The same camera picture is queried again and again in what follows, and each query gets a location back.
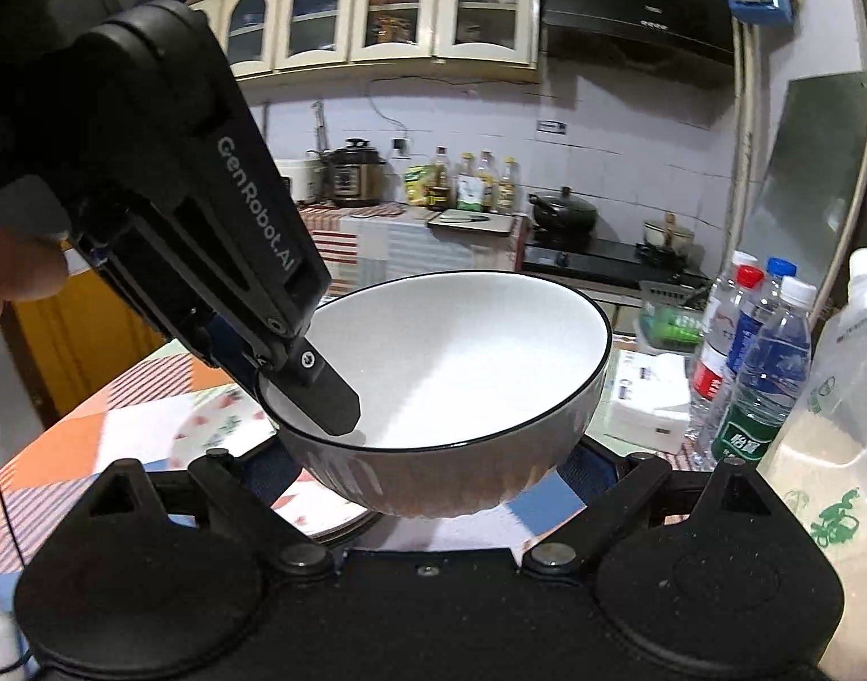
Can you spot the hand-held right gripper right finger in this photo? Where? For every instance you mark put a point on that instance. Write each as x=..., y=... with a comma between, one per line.
x=596, y=472

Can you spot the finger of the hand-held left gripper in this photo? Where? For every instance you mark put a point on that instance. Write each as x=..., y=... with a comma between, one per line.
x=227, y=355
x=327, y=397

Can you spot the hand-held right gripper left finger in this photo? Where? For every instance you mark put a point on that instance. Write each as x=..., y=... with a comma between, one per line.
x=263, y=465

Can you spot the white rabbit print plate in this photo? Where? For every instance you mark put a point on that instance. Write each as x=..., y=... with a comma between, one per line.
x=217, y=418

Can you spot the white bowl black rim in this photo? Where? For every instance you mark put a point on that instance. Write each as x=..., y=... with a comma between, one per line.
x=461, y=369

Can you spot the person's left hand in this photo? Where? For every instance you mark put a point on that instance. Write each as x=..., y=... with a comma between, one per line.
x=14, y=269

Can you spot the white tissue pack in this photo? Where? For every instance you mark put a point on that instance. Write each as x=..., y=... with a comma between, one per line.
x=646, y=404

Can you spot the red cap water bottle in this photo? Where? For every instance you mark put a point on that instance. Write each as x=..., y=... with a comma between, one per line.
x=710, y=383

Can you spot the green plastic basket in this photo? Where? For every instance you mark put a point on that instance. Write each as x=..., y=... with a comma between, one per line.
x=671, y=330

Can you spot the white rice cooker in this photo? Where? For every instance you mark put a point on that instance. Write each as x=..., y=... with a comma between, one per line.
x=298, y=181

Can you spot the striped counter cloth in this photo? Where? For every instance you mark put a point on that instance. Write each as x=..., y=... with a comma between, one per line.
x=405, y=248

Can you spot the hanging kitchen utensil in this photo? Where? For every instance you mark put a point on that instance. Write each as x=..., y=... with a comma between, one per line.
x=320, y=128

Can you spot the patchwork tablecloth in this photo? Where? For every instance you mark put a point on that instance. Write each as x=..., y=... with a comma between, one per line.
x=64, y=440

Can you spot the blue cap water bottle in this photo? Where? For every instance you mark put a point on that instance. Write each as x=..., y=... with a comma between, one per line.
x=742, y=340

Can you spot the green label water bottle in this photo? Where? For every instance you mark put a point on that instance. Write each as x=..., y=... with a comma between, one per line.
x=767, y=369

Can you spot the black gas stove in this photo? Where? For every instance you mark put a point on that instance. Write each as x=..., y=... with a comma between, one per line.
x=603, y=259

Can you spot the black pressure cooker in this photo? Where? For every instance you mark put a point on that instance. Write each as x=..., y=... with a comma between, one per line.
x=354, y=174

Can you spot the clear plastic rice bag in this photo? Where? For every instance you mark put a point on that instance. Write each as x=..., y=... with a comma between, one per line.
x=823, y=482

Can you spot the yellow green seasoning packet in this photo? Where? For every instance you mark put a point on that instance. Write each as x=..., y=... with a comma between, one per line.
x=417, y=188

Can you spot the kitchen knife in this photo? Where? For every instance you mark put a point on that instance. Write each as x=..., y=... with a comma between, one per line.
x=469, y=216

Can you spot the cutting board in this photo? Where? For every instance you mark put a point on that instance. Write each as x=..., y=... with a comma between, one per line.
x=501, y=225

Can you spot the pot with glass lid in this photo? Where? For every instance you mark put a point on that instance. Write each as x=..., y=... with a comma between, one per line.
x=667, y=235

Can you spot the yellow oil bottle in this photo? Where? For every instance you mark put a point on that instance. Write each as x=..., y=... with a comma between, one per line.
x=486, y=184
x=467, y=188
x=508, y=188

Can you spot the white cap plain water bottle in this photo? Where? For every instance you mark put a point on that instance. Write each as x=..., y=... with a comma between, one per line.
x=744, y=257

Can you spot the black wok with lid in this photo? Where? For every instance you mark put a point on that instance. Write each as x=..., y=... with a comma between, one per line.
x=564, y=213

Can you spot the grey metal panel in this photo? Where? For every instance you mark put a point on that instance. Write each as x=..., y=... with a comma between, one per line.
x=809, y=184

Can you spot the black range hood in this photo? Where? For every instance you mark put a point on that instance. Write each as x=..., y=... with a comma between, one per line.
x=632, y=7

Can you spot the wall power outlet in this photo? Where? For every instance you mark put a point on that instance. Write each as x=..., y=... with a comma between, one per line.
x=402, y=147

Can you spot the cream wall cabinets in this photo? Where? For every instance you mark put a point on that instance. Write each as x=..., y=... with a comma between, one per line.
x=433, y=49

